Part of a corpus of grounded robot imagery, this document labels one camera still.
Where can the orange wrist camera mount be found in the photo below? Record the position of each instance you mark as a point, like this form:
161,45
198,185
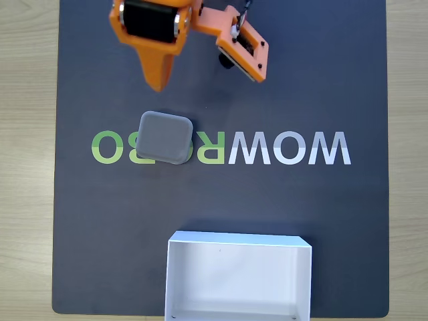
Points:
214,21

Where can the grey square usb case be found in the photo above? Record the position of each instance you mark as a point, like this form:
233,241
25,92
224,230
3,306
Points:
164,138

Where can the dark mat with WOWROBO print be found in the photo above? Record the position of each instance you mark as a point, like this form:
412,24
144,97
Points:
267,200

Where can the white cardboard box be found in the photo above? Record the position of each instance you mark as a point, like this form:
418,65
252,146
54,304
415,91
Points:
234,277

